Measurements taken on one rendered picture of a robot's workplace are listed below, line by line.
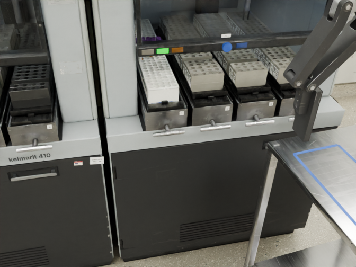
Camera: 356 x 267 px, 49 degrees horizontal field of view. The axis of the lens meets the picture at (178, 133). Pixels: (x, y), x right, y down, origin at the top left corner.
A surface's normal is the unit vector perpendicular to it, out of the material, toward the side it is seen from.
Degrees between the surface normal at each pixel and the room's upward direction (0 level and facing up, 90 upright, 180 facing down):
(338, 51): 50
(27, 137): 90
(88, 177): 90
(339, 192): 0
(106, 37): 90
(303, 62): 63
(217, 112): 90
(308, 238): 0
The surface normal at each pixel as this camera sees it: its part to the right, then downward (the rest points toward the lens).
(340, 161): 0.03, -0.80
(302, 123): -0.98, 0.11
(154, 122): 0.22, 0.59
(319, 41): -0.86, -0.26
